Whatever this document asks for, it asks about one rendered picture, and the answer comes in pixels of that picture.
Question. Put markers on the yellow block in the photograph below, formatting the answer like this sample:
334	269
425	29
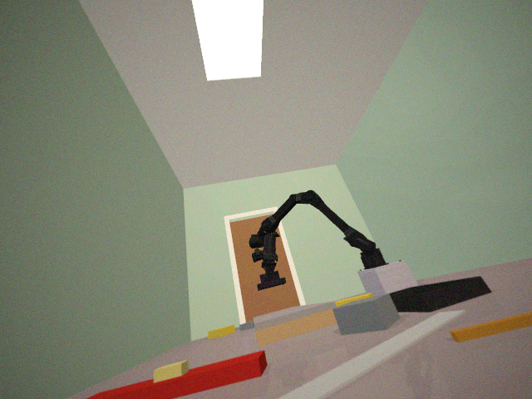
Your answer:
342	302
221	332

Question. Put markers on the red flat bar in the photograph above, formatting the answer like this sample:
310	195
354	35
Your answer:
177	380

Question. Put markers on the white flat strip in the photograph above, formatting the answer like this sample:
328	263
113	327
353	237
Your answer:
332	381

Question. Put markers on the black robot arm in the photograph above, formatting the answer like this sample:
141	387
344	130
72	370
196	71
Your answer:
371	256

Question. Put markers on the orange long flat bar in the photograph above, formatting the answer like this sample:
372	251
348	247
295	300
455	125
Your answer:
490	328

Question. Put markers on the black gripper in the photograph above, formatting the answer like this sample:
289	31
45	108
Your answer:
270	256

